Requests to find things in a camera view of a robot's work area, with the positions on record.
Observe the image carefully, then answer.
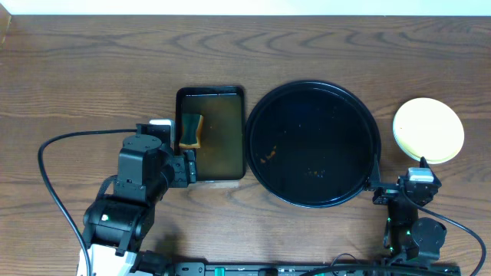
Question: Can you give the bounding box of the yellow sponge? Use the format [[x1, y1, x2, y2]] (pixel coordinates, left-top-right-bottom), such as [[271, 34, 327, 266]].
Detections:
[[179, 113, 204, 149]]

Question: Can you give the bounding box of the yellow plate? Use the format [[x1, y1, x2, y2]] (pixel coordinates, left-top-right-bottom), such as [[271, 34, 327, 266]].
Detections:
[[393, 97, 465, 164]]

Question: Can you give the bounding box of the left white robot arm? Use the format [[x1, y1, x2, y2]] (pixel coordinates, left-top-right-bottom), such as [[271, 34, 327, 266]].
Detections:
[[82, 149, 196, 275]]

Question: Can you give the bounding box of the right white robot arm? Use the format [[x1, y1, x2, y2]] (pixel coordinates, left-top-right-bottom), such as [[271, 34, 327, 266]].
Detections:
[[366, 158, 447, 269]]

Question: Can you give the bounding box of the black rectangular water tray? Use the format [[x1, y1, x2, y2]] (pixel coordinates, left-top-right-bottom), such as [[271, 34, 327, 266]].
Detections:
[[175, 86, 246, 182]]

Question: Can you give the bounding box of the round black serving tray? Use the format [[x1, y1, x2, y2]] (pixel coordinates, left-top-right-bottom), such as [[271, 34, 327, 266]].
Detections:
[[245, 80, 381, 208]]

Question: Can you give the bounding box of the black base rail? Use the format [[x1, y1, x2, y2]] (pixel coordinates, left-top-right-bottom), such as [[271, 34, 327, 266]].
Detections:
[[130, 251, 461, 276]]

